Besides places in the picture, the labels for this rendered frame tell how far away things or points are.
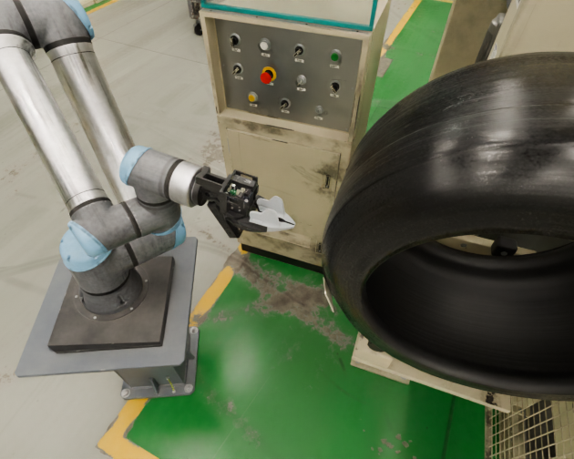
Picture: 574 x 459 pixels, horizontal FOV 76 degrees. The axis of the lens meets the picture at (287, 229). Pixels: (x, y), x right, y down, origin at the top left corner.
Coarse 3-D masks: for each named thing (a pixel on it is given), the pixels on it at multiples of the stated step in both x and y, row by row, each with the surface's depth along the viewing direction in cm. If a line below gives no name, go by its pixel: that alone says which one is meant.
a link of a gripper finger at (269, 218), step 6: (264, 210) 72; (270, 210) 71; (252, 216) 74; (258, 216) 74; (264, 216) 73; (270, 216) 72; (276, 216) 72; (258, 222) 74; (264, 222) 74; (270, 222) 74; (276, 222) 73; (282, 222) 75; (270, 228) 74; (276, 228) 74; (282, 228) 74; (288, 228) 74
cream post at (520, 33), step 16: (512, 0) 68; (528, 0) 59; (544, 0) 58; (560, 0) 57; (512, 16) 64; (528, 16) 60; (544, 16) 60; (560, 16) 59; (512, 32) 63; (528, 32) 62; (544, 32) 61; (560, 32) 60; (512, 48) 64; (528, 48) 63; (544, 48) 63; (560, 48) 62
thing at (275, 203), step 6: (276, 198) 74; (258, 204) 77; (264, 204) 76; (270, 204) 76; (276, 204) 75; (282, 204) 74; (258, 210) 78; (276, 210) 76; (282, 210) 75; (282, 216) 76; (288, 216) 76; (288, 222) 75; (294, 222) 75
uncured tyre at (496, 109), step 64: (512, 64) 49; (384, 128) 58; (448, 128) 45; (512, 128) 40; (384, 192) 48; (448, 192) 42; (512, 192) 39; (384, 256) 52; (448, 256) 89; (512, 256) 86; (384, 320) 82; (448, 320) 86; (512, 320) 83; (512, 384) 67
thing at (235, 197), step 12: (204, 168) 73; (204, 180) 72; (216, 180) 73; (228, 180) 72; (240, 180) 73; (252, 180) 73; (192, 192) 74; (204, 192) 75; (216, 192) 73; (228, 192) 72; (240, 192) 71; (252, 192) 73; (228, 204) 73; (240, 204) 71; (252, 204) 77; (228, 216) 75; (240, 216) 74
